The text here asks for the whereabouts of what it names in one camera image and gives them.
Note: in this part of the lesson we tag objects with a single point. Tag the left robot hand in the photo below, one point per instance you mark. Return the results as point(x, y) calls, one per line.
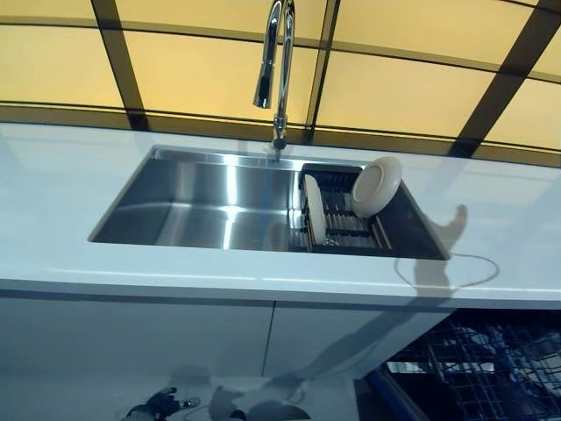
point(168, 403)

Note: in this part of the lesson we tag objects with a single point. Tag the right robot leg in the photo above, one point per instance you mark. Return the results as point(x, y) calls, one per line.
point(287, 414)

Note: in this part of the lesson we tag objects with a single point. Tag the cream round plate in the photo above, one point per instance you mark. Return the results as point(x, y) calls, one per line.
point(315, 210)
point(374, 188)

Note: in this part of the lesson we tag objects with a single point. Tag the black dish drying rack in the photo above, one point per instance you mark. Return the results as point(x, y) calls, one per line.
point(346, 228)

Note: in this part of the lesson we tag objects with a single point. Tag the chrome gooseneck kitchen faucet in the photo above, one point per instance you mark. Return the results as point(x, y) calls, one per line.
point(285, 66)

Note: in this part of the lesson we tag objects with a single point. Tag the stainless steel sink basin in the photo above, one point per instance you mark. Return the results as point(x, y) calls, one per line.
point(197, 206)

